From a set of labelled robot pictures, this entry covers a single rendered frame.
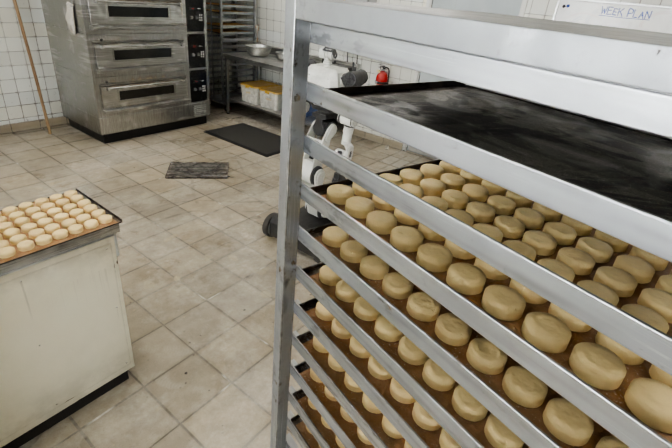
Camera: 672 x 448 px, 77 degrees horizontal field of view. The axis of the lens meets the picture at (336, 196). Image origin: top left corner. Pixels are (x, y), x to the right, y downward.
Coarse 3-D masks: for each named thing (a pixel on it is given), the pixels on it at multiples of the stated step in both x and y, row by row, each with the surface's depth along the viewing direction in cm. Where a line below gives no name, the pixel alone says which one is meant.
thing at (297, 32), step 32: (288, 0) 63; (288, 32) 64; (288, 64) 66; (288, 96) 68; (288, 128) 70; (288, 160) 72; (288, 192) 75; (288, 224) 78; (288, 256) 81; (288, 288) 85; (288, 320) 89; (288, 352) 93; (288, 384) 98
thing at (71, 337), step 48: (96, 240) 171; (0, 288) 148; (48, 288) 161; (96, 288) 177; (0, 336) 153; (48, 336) 167; (96, 336) 185; (0, 384) 159; (48, 384) 174; (96, 384) 194; (0, 432) 165
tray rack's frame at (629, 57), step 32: (320, 0) 57; (384, 32) 48; (416, 32) 45; (448, 32) 41; (480, 32) 39; (512, 32) 36; (544, 32) 34; (576, 32) 34; (608, 32) 43; (640, 32) 56; (544, 64) 35; (576, 64) 33; (608, 64) 31; (640, 64) 29
